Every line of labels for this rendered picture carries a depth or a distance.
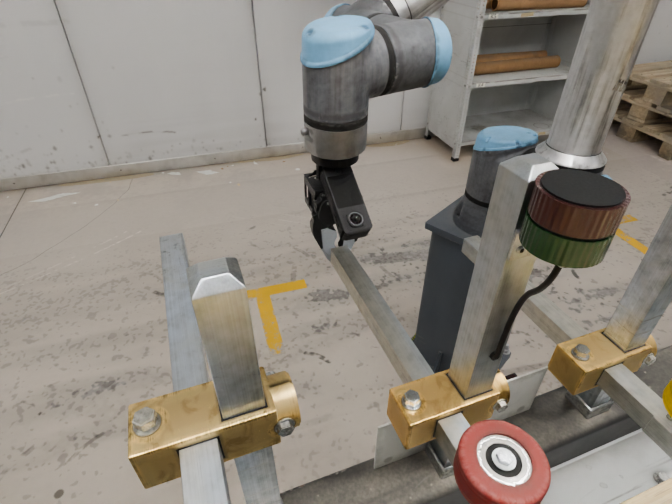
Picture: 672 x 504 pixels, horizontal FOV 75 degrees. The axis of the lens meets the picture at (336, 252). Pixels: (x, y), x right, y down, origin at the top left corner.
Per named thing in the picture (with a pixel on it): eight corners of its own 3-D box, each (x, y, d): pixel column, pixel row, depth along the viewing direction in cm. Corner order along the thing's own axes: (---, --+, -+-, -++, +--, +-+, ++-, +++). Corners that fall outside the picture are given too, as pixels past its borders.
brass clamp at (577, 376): (542, 364, 61) (553, 340, 58) (615, 339, 65) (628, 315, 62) (576, 400, 57) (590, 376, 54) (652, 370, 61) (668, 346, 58)
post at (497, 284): (426, 463, 63) (501, 153, 34) (446, 455, 64) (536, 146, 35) (438, 487, 60) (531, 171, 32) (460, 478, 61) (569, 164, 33)
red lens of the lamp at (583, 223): (509, 203, 33) (517, 176, 32) (572, 189, 35) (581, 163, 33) (570, 246, 28) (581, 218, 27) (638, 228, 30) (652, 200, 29)
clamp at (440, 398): (385, 413, 52) (388, 387, 49) (480, 380, 56) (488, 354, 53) (408, 456, 48) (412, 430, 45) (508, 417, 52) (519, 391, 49)
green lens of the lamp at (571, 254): (502, 230, 34) (509, 206, 33) (562, 216, 36) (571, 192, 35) (558, 276, 30) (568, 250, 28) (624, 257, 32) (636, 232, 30)
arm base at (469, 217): (440, 222, 127) (445, 191, 121) (472, 198, 138) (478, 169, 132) (501, 248, 117) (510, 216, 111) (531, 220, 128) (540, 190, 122)
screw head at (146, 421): (133, 417, 35) (129, 408, 35) (160, 409, 36) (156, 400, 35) (133, 440, 34) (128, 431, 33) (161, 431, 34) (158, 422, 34)
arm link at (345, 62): (394, 23, 53) (323, 33, 48) (385, 123, 61) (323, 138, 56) (352, 9, 59) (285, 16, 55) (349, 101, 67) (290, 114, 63)
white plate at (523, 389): (372, 465, 59) (376, 424, 53) (527, 406, 67) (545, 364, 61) (374, 469, 59) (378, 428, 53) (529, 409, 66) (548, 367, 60)
